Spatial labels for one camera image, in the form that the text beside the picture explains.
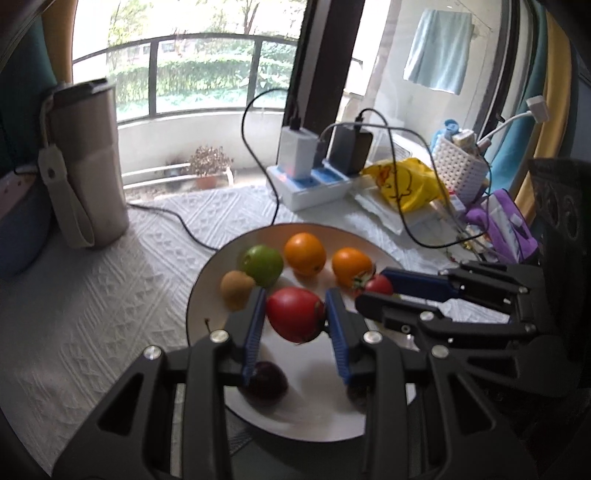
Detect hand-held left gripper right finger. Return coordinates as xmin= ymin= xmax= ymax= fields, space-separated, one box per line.
xmin=325 ymin=288 xmax=539 ymax=480

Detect balcony railing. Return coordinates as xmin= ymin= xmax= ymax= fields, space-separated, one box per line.
xmin=71 ymin=34 xmax=301 ymax=123

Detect steel tumbler with beige sleeve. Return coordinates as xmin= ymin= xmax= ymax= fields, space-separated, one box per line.
xmin=38 ymin=78 xmax=130 ymax=250

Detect small red strawberry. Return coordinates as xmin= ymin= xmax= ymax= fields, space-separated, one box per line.
xmin=353 ymin=272 xmax=394 ymax=297

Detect yellow plastic bag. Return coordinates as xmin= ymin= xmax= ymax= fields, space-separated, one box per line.
xmin=360 ymin=158 xmax=451 ymax=213

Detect white paper packets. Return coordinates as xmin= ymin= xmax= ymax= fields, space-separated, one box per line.
xmin=355 ymin=187 xmax=458 ymax=236

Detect red tomato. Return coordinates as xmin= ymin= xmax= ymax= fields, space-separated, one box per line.
xmin=266 ymin=287 xmax=326 ymax=343

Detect dark plum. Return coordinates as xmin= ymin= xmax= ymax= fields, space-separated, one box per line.
xmin=240 ymin=361 xmax=289 ymax=404

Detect brown kiwi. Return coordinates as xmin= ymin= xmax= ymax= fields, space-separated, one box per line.
xmin=220 ymin=271 xmax=256 ymax=311

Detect blue bowl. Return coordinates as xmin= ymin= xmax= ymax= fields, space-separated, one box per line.
xmin=0 ymin=185 xmax=51 ymax=282

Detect yellow curtain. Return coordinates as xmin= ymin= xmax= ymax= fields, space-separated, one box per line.
xmin=512 ymin=9 xmax=578 ymax=208
xmin=62 ymin=9 xmax=81 ymax=86

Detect green apple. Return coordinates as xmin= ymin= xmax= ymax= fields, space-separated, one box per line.
xmin=239 ymin=244 xmax=284 ymax=288

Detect black charger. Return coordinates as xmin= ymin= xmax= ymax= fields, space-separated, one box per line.
xmin=329 ymin=124 xmax=374 ymax=176

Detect black charging cable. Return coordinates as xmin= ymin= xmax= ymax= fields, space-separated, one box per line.
xmin=242 ymin=88 xmax=303 ymax=224
xmin=318 ymin=108 xmax=490 ymax=247

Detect white plate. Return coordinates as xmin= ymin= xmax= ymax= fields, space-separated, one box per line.
xmin=186 ymin=223 xmax=419 ymax=443

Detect white power strip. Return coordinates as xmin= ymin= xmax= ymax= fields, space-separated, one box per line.
xmin=265 ymin=159 xmax=354 ymax=212

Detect black power cord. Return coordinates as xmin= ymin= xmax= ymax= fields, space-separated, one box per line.
xmin=124 ymin=200 xmax=220 ymax=252

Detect white textured tablecloth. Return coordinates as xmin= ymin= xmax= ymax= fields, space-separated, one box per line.
xmin=0 ymin=182 xmax=513 ymax=462

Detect white charger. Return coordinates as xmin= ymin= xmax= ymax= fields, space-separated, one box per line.
xmin=277 ymin=127 xmax=319 ymax=181

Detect white woven basket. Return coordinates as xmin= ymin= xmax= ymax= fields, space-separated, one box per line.
xmin=431 ymin=136 xmax=492 ymax=206

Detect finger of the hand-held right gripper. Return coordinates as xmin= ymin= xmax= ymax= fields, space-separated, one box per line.
xmin=355 ymin=292 xmax=537 ymax=360
xmin=381 ymin=260 xmax=531 ymax=318

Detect light blue hanging towel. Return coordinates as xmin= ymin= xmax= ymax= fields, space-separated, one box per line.
xmin=403 ymin=8 xmax=475 ymax=95

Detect purple pouch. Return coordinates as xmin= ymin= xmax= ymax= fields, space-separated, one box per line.
xmin=464 ymin=189 xmax=541 ymax=259

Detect potted plant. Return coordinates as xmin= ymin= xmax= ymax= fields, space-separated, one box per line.
xmin=188 ymin=145 xmax=235 ymax=190

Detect small orange mandarin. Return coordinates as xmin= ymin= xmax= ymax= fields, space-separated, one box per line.
xmin=331 ymin=247 xmax=374 ymax=288

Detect teal curtain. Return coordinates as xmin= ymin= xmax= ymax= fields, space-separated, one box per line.
xmin=489 ymin=69 xmax=550 ymax=195
xmin=0 ymin=23 xmax=63 ymax=178

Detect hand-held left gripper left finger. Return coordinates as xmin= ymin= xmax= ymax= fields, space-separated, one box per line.
xmin=52 ymin=288 xmax=267 ymax=480

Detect large orange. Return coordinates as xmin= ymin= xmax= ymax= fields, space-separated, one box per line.
xmin=283 ymin=233 xmax=327 ymax=276

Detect dark window frame post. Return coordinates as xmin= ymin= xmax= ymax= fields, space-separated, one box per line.
xmin=288 ymin=0 xmax=365 ymax=139

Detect white desk lamp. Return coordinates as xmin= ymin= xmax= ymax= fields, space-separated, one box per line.
xmin=475 ymin=95 xmax=550 ymax=153

